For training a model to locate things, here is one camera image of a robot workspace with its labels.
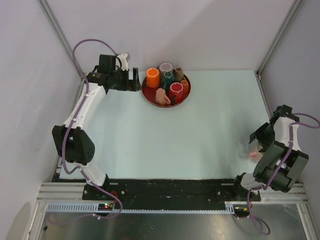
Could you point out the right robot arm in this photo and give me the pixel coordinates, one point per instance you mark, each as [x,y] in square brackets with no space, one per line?
[280,160]

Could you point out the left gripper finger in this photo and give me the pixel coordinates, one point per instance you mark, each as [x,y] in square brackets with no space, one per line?
[136,80]
[130,81]

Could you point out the large pale pink mug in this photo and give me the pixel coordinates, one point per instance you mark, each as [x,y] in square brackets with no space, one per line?
[256,153]

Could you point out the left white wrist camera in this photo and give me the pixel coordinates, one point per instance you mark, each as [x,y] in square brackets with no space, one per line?
[122,61]

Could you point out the red mug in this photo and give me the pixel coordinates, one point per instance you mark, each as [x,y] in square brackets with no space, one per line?
[176,93]

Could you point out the brown textured cup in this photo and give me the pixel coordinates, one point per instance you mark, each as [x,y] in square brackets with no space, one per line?
[178,74]

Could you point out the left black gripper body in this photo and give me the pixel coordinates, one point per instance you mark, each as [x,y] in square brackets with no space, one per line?
[120,81]

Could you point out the round red tray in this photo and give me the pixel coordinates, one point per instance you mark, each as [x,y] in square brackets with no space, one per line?
[150,92]

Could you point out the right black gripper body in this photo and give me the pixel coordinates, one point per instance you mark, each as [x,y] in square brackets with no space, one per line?
[266,136]

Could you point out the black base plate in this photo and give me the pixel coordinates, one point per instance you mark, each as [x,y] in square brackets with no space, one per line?
[170,194]

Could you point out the orange mug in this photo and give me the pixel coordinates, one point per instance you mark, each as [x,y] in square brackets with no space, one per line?
[153,77]

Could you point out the grey cable duct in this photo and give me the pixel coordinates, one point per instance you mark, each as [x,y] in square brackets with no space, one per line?
[63,207]

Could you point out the dark green mug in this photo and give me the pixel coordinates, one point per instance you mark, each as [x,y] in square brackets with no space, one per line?
[167,79]

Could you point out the lilac mug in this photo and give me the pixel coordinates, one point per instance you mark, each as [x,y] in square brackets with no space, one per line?
[165,67]

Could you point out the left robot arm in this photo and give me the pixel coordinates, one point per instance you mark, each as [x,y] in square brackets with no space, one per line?
[71,140]

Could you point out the small salmon pink mug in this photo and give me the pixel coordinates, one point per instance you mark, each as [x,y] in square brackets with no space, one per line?
[161,97]

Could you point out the small orange cup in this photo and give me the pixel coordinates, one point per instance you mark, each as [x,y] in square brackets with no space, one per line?
[185,85]

